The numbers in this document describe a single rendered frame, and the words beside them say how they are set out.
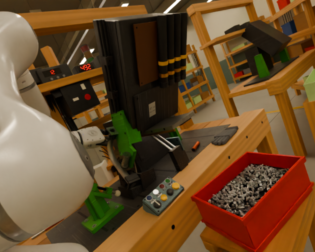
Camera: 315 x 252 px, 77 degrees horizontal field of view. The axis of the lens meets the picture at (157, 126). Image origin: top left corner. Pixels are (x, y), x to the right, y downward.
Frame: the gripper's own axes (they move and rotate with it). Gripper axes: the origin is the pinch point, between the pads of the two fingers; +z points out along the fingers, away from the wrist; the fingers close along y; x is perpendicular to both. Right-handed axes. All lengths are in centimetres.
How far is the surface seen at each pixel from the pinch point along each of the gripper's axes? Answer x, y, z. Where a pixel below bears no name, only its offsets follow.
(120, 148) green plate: 3.9, -6.7, 3.0
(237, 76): 123, 369, 869
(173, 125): -19.0, -21.4, 14.8
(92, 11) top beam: -39, 77, 17
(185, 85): 152, 331, 481
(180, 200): -3.0, -44.9, 5.8
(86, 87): -8.4, 31.6, -0.6
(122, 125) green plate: -8.2, -4.2, 2.5
